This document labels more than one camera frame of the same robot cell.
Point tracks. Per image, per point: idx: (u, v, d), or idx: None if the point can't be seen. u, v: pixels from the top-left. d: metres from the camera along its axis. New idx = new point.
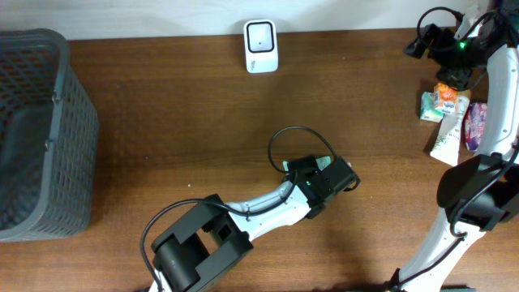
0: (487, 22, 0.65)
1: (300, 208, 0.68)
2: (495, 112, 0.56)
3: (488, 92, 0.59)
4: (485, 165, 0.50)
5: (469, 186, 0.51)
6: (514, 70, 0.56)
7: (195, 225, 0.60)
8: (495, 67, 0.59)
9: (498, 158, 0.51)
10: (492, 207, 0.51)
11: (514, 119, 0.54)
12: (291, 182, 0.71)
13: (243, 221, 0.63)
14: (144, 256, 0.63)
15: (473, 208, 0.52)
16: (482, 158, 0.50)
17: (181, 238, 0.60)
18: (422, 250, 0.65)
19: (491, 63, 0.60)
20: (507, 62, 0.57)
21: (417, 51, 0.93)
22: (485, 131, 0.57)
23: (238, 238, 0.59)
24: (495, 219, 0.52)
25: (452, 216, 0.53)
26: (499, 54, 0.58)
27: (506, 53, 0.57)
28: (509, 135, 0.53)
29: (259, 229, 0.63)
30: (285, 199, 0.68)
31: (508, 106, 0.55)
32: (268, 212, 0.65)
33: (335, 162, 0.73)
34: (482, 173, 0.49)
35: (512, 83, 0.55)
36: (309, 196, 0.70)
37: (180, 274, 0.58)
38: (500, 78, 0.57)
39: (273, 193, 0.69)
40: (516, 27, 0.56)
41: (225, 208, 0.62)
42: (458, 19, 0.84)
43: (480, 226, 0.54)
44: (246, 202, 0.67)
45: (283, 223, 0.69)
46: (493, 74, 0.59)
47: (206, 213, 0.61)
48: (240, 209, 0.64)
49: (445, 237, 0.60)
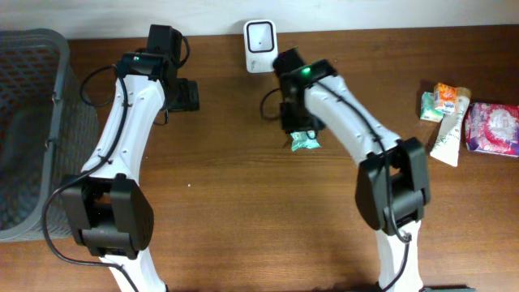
0: (311, 105, 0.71)
1: (147, 93, 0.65)
2: (343, 129, 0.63)
3: (331, 127, 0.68)
4: (374, 168, 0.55)
5: (376, 191, 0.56)
6: (327, 98, 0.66)
7: (79, 204, 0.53)
8: (317, 107, 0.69)
9: (376, 158, 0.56)
10: (412, 196, 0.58)
11: (355, 124, 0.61)
12: (130, 71, 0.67)
13: (106, 166, 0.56)
14: (74, 262, 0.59)
15: (398, 204, 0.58)
16: (366, 166, 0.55)
17: (84, 220, 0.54)
18: (387, 262, 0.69)
19: (315, 109, 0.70)
20: (316, 95, 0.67)
21: (405, 77, 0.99)
22: (352, 150, 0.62)
23: (113, 188, 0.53)
24: (418, 201, 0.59)
25: (392, 226, 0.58)
26: (308, 96, 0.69)
27: (309, 94, 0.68)
28: (364, 135, 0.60)
29: (130, 162, 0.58)
30: (151, 73, 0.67)
31: (345, 118, 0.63)
32: (128, 123, 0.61)
33: (151, 34, 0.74)
34: (378, 176, 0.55)
35: (333, 107, 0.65)
36: (152, 64, 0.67)
37: (117, 235, 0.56)
38: (327, 109, 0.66)
39: (115, 109, 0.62)
40: (335, 79, 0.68)
41: (81, 180, 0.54)
42: (427, 96, 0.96)
43: (416, 216, 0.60)
44: (96, 148, 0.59)
45: (151, 120, 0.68)
46: (321, 114, 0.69)
47: (75, 197, 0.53)
48: (96, 161, 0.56)
49: (396, 245, 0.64)
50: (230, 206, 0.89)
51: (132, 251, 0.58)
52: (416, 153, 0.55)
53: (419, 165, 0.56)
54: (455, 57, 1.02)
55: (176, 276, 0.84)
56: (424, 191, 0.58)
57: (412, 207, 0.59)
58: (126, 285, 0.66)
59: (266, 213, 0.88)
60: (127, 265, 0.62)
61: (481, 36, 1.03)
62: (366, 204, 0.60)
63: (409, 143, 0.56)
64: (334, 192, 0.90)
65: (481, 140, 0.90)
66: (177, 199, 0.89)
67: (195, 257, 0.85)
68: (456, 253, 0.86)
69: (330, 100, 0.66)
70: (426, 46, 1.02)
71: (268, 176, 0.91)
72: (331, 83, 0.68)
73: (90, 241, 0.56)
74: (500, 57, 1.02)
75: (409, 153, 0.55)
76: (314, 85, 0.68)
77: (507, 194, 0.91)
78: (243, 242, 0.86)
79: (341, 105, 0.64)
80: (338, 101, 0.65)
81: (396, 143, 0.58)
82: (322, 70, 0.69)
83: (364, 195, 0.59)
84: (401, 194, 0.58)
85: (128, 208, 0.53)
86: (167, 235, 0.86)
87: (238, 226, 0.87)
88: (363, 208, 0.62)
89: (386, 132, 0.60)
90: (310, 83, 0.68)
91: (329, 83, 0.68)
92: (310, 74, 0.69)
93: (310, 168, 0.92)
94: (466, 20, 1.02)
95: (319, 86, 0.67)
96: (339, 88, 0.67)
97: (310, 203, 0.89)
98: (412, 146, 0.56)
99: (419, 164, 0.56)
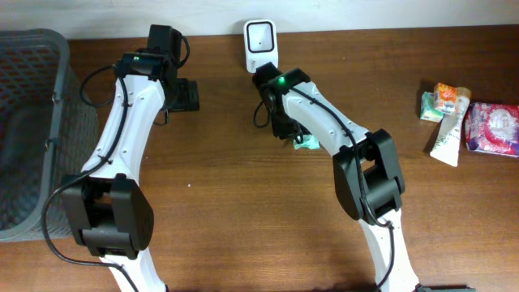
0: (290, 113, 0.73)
1: (146, 94, 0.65)
2: (318, 128, 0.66)
3: (306, 128, 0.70)
4: (345, 160, 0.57)
5: (350, 182, 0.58)
6: (302, 102, 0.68)
7: (79, 204, 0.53)
8: (294, 113, 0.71)
9: (347, 151, 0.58)
10: (387, 186, 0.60)
11: (328, 122, 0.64)
12: (130, 71, 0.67)
13: (106, 166, 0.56)
14: (74, 262, 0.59)
15: (375, 194, 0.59)
16: (338, 158, 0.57)
17: (84, 220, 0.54)
18: (376, 255, 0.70)
19: (293, 115, 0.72)
20: (291, 100, 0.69)
21: (405, 78, 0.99)
22: (328, 148, 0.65)
23: (113, 187, 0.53)
24: (394, 190, 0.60)
25: (370, 216, 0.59)
26: (285, 104, 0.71)
27: (285, 100, 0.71)
28: (336, 132, 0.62)
29: (130, 161, 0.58)
30: (150, 73, 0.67)
31: (319, 118, 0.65)
32: (127, 123, 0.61)
33: (151, 34, 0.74)
34: (350, 167, 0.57)
35: (306, 109, 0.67)
36: (152, 64, 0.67)
37: (115, 234, 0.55)
38: (302, 112, 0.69)
39: (115, 109, 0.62)
40: (307, 83, 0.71)
41: (81, 180, 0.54)
42: (428, 96, 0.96)
43: (395, 205, 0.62)
44: (96, 148, 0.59)
45: (150, 120, 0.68)
46: (299, 119, 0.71)
47: (75, 198, 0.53)
48: (96, 161, 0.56)
49: (382, 236, 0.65)
50: (230, 206, 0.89)
51: (132, 251, 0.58)
52: (384, 143, 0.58)
53: (388, 154, 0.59)
54: (454, 58, 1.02)
55: (176, 276, 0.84)
56: (399, 179, 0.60)
57: (387, 195, 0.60)
58: (127, 285, 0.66)
59: (266, 214, 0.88)
60: (127, 265, 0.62)
61: (480, 36, 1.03)
62: (345, 196, 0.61)
63: (378, 134, 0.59)
64: (334, 192, 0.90)
65: (481, 140, 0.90)
66: (177, 199, 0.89)
67: (195, 257, 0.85)
68: (456, 253, 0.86)
69: (305, 103, 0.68)
70: (426, 46, 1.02)
71: (268, 176, 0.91)
72: (305, 88, 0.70)
73: (90, 241, 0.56)
74: (500, 58, 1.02)
75: (379, 143, 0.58)
76: (289, 91, 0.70)
77: (507, 194, 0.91)
78: (243, 242, 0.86)
79: (315, 106, 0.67)
80: (311, 104, 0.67)
81: (366, 135, 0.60)
82: (297, 79, 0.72)
83: (342, 188, 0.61)
84: (376, 183, 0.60)
85: (126, 208, 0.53)
86: (167, 235, 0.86)
87: (238, 227, 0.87)
88: (342, 200, 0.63)
89: (357, 127, 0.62)
90: (286, 90, 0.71)
91: (302, 88, 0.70)
92: (284, 82, 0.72)
93: (310, 168, 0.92)
94: (466, 21, 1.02)
95: (293, 92, 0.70)
96: (312, 92, 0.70)
97: (310, 203, 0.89)
98: (380, 136, 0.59)
99: (389, 154, 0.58)
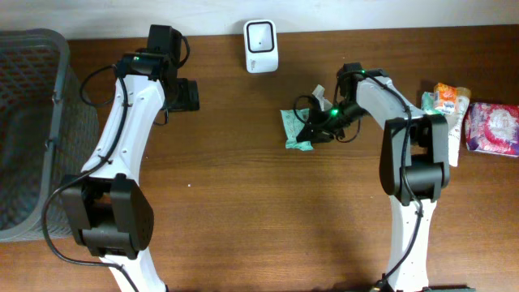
0: (360, 99, 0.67)
1: (147, 93, 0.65)
2: (379, 112, 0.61)
3: (371, 114, 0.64)
4: (395, 126, 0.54)
5: (393, 150, 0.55)
6: (373, 87, 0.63)
7: (79, 204, 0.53)
8: (365, 99, 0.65)
9: (401, 120, 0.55)
10: (431, 170, 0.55)
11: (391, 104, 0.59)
12: (130, 71, 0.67)
13: (106, 166, 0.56)
14: (74, 263, 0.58)
15: (415, 174, 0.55)
16: (390, 123, 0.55)
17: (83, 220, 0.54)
18: (396, 239, 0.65)
19: (363, 101, 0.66)
20: (366, 85, 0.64)
21: (405, 77, 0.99)
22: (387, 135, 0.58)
23: (115, 186, 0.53)
24: (437, 178, 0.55)
25: (405, 193, 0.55)
26: (360, 89, 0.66)
27: (360, 86, 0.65)
28: (396, 111, 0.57)
29: (130, 161, 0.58)
30: (150, 73, 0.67)
31: (383, 101, 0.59)
32: (127, 123, 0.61)
33: (151, 34, 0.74)
34: (397, 136, 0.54)
35: (378, 94, 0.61)
36: (152, 64, 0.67)
37: (116, 233, 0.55)
38: (371, 97, 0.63)
39: (115, 109, 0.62)
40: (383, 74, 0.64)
41: (81, 180, 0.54)
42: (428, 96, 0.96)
43: (431, 195, 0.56)
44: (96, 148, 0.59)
45: (151, 120, 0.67)
46: (370, 108, 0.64)
47: (75, 196, 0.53)
48: (96, 161, 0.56)
49: (408, 221, 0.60)
50: (230, 206, 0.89)
51: (132, 251, 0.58)
52: (440, 123, 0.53)
53: (442, 137, 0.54)
54: (455, 58, 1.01)
55: (176, 276, 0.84)
56: (445, 169, 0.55)
57: (428, 182, 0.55)
58: (127, 285, 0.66)
59: (266, 214, 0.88)
60: (127, 265, 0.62)
61: (480, 36, 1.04)
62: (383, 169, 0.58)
63: (436, 116, 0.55)
64: (334, 193, 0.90)
65: (481, 140, 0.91)
66: (177, 199, 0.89)
67: (195, 257, 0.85)
68: (456, 253, 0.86)
69: (375, 88, 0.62)
70: (426, 46, 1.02)
71: (268, 176, 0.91)
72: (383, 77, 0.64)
73: (89, 241, 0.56)
74: (500, 57, 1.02)
75: (435, 122, 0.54)
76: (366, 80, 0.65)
77: (507, 194, 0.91)
78: (243, 242, 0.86)
79: (385, 91, 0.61)
80: (382, 88, 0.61)
81: (423, 116, 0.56)
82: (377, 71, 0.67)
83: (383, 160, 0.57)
84: (420, 165, 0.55)
85: (128, 204, 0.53)
86: (168, 235, 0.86)
87: (237, 227, 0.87)
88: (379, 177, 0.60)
89: (420, 111, 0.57)
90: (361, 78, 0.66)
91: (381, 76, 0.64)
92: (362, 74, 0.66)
93: (310, 168, 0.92)
94: (465, 20, 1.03)
95: (369, 78, 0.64)
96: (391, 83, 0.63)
97: (310, 203, 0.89)
98: (439, 118, 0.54)
99: (444, 136, 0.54)
